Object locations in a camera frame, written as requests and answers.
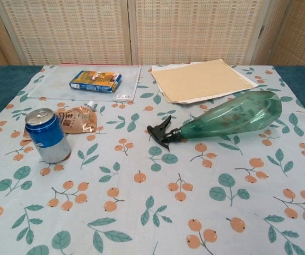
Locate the green glass bottle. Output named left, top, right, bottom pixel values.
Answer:
left=146, top=90, right=283, bottom=152

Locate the tan paper folder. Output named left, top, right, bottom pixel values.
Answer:
left=151, top=59, right=251, bottom=104

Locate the orange foil spout pouch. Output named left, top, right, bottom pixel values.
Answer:
left=22, top=100, right=98, bottom=141

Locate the blue yellow carton box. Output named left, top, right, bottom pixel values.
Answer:
left=68, top=70, right=123, bottom=93

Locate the floral fruit print tablecloth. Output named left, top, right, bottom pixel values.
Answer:
left=0, top=64, right=305, bottom=255

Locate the blue silver drink can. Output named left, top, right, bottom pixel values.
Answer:
left=24, top=108, right=72, bottom=164

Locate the woven folding screen panel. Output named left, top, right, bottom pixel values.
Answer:
left=128, top=0, right=273, bottom=66
left=0, top=0, right=135, bottom=66
left=260, top=0, right=305, bottom=67

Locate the clear zip document bag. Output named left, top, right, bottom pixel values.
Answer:
left=27, top=63, right=142, bottom=102

